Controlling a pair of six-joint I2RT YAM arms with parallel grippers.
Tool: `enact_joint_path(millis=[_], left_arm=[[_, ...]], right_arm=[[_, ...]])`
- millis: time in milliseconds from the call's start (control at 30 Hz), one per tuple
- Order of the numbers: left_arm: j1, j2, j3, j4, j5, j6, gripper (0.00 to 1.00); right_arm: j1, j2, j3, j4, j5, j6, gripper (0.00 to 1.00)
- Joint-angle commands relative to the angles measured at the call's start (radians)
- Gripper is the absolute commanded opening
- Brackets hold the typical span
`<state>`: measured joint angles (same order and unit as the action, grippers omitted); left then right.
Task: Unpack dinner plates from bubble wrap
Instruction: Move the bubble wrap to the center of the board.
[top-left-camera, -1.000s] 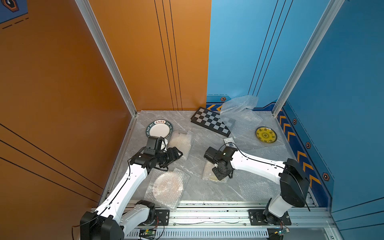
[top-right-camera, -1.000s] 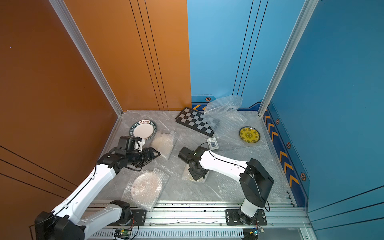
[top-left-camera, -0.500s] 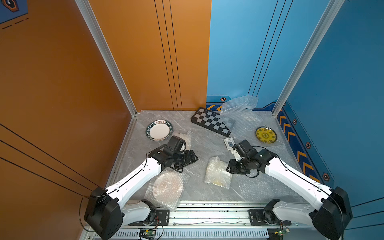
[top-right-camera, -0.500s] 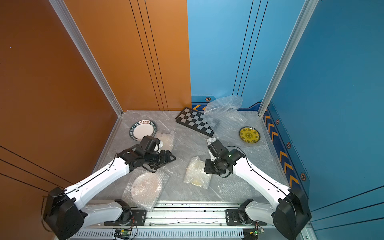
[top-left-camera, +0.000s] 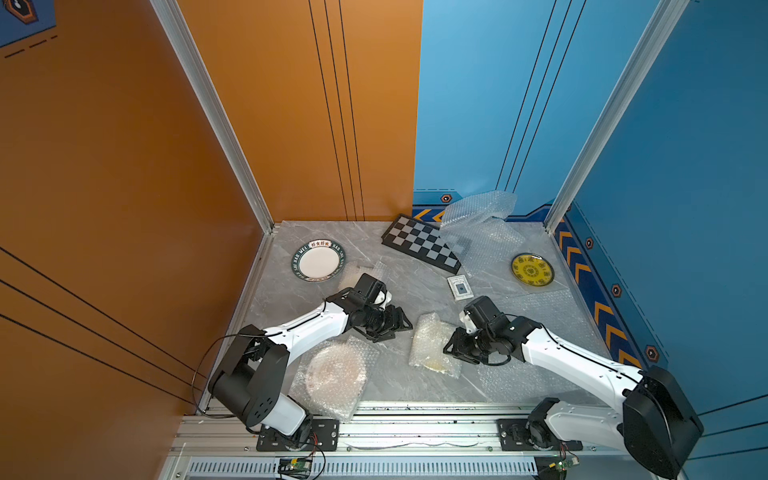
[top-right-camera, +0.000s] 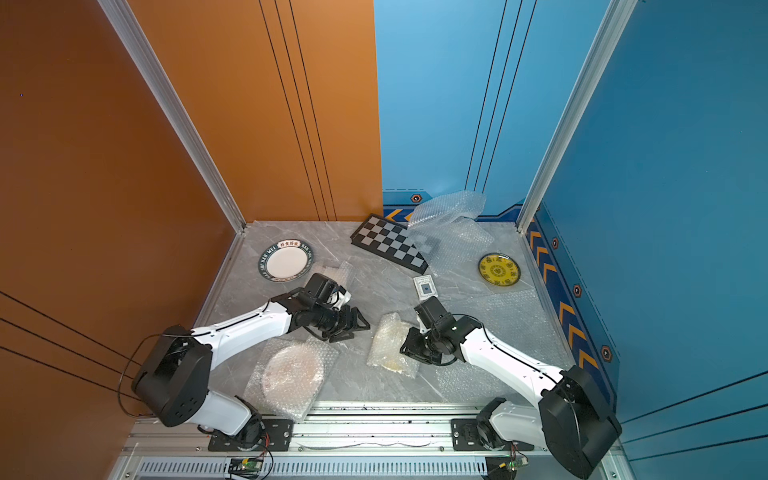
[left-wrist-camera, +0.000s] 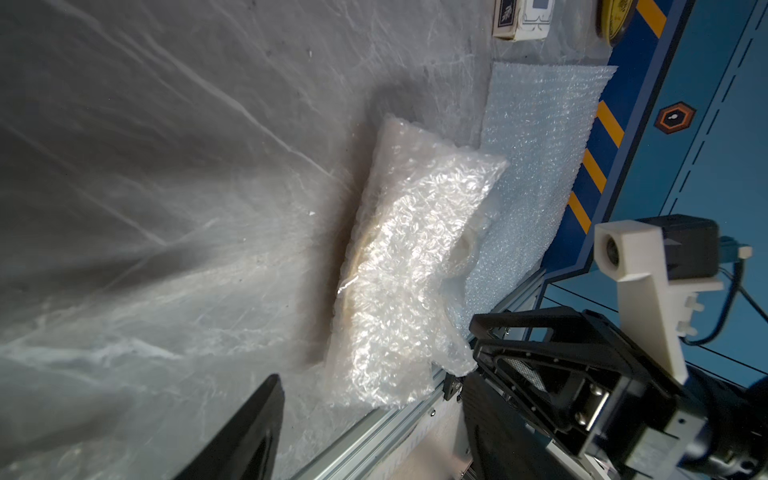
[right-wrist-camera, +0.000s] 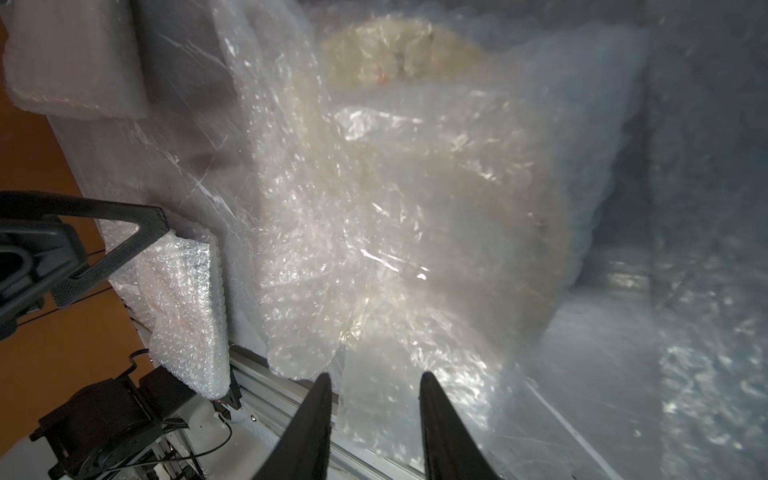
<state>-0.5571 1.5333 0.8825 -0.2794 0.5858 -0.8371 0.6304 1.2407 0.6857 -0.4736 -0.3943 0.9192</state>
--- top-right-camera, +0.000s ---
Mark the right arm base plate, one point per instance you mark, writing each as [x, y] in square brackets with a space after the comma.
[471, 435]

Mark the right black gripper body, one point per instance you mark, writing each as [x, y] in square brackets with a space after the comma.
[423, 346]

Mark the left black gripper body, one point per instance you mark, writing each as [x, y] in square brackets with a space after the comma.
[327, 318]

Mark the aluminium front rail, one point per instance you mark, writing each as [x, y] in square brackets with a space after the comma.
[331, 428]

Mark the left green circuit board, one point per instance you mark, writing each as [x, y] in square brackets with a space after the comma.
[245, 468]

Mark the bubble pink plate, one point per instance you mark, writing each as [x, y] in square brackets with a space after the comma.
[289, 375]

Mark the bubble wrapped plate far left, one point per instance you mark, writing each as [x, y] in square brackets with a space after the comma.
[342, 274]

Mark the white vented cable duct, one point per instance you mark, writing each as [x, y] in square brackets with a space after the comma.
[314, 467]

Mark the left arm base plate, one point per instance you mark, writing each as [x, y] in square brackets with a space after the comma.
[274, 434]

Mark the green circuit board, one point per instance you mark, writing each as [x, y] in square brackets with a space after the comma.
[504, 468]
[245, 468]

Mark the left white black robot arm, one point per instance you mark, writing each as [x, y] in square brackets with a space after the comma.
[174, 379]

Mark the bubble item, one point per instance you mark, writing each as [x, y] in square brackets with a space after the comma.
[385, 353]

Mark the black white checkerboard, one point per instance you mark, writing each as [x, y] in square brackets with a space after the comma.
[393, 242]

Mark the right green circuit board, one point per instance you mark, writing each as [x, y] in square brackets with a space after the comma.
[504, 468]

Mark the aluminium corner post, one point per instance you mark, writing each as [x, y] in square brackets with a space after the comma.
[601, 50]
[127, 27]

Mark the bubble white blue plate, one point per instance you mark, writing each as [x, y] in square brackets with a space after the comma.
[286, 260]

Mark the yellow dinner plate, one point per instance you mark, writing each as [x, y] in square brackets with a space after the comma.
[499, 269]

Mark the right aluminium corner post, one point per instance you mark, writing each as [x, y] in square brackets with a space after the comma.
[601, 50]

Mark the left aluminium corner post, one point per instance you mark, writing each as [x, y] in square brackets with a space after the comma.
[127, 27]

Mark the bubble wrap of yellow plate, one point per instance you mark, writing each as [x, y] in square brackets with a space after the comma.
[516, 315]

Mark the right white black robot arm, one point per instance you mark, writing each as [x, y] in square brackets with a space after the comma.
[569, 415]

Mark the bubble wrap of green plate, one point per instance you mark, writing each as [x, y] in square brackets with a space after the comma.
[445, 231]

